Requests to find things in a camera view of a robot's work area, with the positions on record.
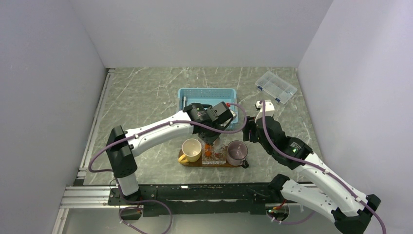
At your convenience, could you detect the light blue plastic basket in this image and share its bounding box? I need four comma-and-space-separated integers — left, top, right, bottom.
177, 88, 237, 111

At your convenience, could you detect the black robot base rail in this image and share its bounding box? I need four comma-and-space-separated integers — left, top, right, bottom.
108, 182, 286, 217

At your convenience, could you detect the clear acrylic toothbrush holder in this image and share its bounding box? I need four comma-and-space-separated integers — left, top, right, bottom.
202, 144, 225, 164

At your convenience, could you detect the clear plastic compartment box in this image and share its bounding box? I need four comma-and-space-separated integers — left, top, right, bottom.
255, 71, 298, 104

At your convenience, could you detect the purple ceramic mug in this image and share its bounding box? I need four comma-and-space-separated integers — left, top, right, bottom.
226, 140, 249, 169

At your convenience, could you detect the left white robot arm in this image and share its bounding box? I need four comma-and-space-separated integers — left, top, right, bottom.
106, 101, 237, 205

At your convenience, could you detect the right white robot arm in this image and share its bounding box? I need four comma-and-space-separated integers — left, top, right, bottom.
243, 117, 381, 234

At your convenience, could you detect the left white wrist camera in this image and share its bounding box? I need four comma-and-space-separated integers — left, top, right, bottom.
226, 103, 238, 130

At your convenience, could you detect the orange capped toothpaste tube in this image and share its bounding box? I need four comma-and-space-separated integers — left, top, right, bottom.
204, 144, 213, 158

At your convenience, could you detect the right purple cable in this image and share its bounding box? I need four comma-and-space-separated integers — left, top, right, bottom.
261, 99, 387, 234

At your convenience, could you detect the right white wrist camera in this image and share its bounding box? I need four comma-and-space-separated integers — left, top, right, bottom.
255, 99, 275, 121

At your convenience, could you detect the yellow ceramic mug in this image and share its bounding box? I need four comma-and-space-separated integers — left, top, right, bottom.
178, 138, 202, 164

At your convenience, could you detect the brown wooden oval tray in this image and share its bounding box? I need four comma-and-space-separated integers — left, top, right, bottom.
183, 152, 240, 168

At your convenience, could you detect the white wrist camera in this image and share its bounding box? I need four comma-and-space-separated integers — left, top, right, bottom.
255, 99, 275, 121
226, 103, 238, 130

